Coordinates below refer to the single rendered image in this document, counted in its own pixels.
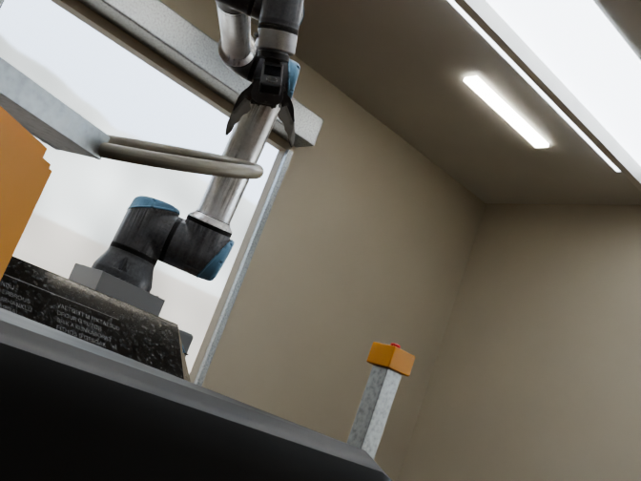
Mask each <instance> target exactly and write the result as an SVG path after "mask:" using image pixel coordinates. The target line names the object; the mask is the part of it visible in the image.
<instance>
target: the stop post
mask: <svg viewBox="0 0 641 481"><path fill-rule="evenodd" d="M414 361H415V356H414V355H412V354H410V353H408V352H406V351H404V350H402V349H400V348H398V347H396V346H393V345H386V344H381V343H377V342H373V344H372V346H371V349H370V352H369V355H368V358H367V360H366V362H367V363H369V364H371V365H373V366H372V369H371V372H370V375H369V378H368V381H367V384H366V387H365V390H364V393H363V396H362V400H361V403H360V405H359V408H358V411H357V414H356V417H355V420H354V423H353V426H352V429H351V431H350V434H349V437H348V440H347V443H346V444H349V445H352V446H354V447H357V448H359V449H362V450H365V451H366V452H367V453H368V454H369V455H370V456H371V457H372V459H373V460H374V458H375V455H376V452H377V449H378V446H379V443H380V440H381V437H382V434H383V429H384V426H385V423H386V420H387V417H388V414H389V411H390V409H391V406H392V403H393V400H394V397H395V394H396V391H397V388H398V385H399V382H400V380H401V377H402V375H403V376H409V375H410V372H411V369H412V367H413V364H414Z"/></svg>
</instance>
